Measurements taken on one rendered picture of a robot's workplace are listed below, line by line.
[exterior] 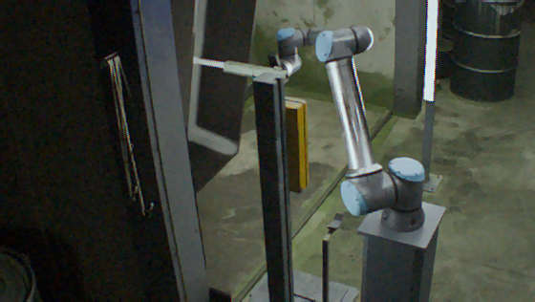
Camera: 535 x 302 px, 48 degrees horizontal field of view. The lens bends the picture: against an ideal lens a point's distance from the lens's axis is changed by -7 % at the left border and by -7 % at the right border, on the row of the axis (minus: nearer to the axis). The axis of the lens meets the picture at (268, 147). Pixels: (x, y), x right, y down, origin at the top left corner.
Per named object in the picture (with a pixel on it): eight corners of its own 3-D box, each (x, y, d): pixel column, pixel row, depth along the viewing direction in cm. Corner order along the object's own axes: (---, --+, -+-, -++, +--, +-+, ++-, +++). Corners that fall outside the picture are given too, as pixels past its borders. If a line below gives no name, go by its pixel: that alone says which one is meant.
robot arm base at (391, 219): (430, 211, 271) (432, 192, 266) (417, 236, 257) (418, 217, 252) (390, 202, 279) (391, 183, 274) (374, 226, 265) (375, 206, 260)
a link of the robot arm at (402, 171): (429, 204, 259) (433, 168, 250) (394, 215, 254) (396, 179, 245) (411, 185, 271) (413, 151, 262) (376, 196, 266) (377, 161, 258)
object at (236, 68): (288, 115, 288) (289, 67, 278) (283, 118, 284) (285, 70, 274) (196, 96, 307) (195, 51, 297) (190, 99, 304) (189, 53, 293)
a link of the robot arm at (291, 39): (294, 26, 309) (297, 50, 314) (272, 29, 306) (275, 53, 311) (302, 28, 301) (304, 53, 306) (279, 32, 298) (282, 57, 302)
